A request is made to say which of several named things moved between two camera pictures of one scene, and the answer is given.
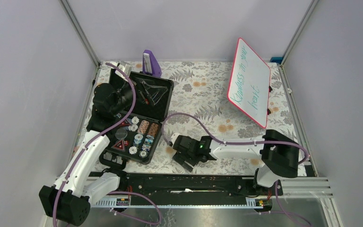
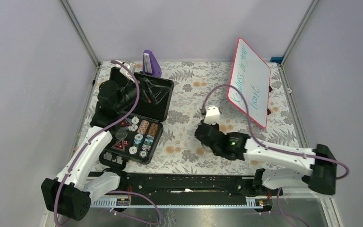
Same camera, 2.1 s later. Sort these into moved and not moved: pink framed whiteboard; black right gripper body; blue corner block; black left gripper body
Moved: black right gripper body
Not moved: blue corner block; black left gripper body; pink framed whiteboard
